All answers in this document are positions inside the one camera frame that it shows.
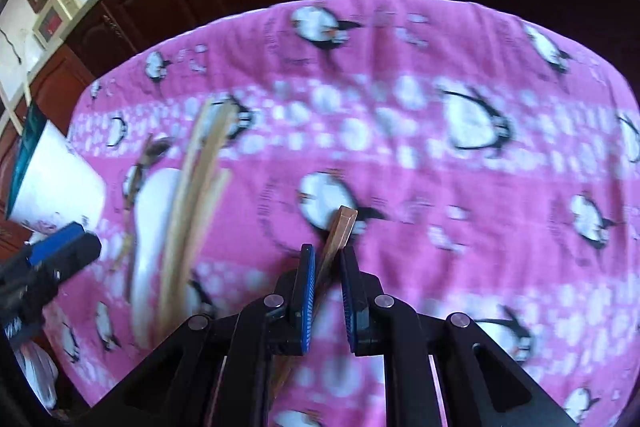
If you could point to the white cup with teal rim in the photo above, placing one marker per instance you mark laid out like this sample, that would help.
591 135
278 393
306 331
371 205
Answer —
57 179

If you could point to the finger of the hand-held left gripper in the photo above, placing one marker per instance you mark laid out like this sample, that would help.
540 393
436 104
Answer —
60 247

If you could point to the white cloth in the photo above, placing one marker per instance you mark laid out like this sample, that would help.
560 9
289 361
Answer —
37 369

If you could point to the pink penguin print blanket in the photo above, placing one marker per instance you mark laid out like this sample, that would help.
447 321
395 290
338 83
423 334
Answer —
400 147

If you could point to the brown wooden chopstick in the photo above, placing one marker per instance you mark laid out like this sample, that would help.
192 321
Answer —
340 232

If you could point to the white ceramic spoon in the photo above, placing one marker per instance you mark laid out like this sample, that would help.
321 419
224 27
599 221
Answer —
152 227

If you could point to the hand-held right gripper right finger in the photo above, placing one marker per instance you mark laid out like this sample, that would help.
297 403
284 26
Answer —
348 307

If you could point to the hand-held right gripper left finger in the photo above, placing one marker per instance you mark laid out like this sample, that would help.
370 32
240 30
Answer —
306 302

